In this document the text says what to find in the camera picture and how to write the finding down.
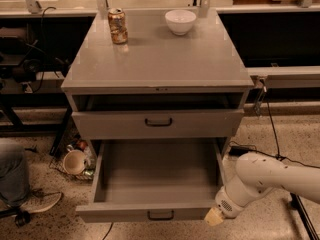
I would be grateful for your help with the foam gripper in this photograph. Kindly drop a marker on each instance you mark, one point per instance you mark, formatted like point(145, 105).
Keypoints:
point(227, 203)

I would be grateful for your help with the grey drawer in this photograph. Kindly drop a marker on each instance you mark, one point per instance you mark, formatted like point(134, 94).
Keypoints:
point(154, 180)
point(145, 116)

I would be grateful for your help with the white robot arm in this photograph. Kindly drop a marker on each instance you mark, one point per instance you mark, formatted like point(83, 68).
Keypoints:
point(255, 177)

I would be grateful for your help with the grey top drawer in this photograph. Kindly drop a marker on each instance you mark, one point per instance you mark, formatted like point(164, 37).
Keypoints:
point(145, 116)

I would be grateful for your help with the grey drawer cabinet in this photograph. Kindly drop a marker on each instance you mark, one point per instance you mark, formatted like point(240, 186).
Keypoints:
point(155, 61)

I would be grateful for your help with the black power adapter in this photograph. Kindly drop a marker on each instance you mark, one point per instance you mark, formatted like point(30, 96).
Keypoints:
point(238, 151)

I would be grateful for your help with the white cup on floor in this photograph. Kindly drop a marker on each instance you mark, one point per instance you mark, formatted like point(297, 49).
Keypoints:
point(74, 162)

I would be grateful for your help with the grey sneaker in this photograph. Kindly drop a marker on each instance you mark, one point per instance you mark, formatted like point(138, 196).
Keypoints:
point(39, 202)

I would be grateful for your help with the black office chair base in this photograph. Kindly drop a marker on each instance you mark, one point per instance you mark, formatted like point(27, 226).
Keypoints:
point(21, 217)

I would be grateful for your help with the white ceramic bowl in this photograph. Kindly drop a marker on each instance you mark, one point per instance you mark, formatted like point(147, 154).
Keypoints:
point(180, 22)

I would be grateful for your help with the person leg in jeans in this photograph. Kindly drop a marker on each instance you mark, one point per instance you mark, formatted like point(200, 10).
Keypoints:
point(14, 173)

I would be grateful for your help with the orange soda can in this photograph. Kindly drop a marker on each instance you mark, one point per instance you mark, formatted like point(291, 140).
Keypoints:
point(117, 25)

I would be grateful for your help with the black equipment on left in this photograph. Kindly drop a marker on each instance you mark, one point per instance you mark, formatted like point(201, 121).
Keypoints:
point(21, 57)

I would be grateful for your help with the wire basket on floor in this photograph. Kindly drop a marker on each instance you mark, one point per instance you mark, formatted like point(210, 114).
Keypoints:
point(90, 162)

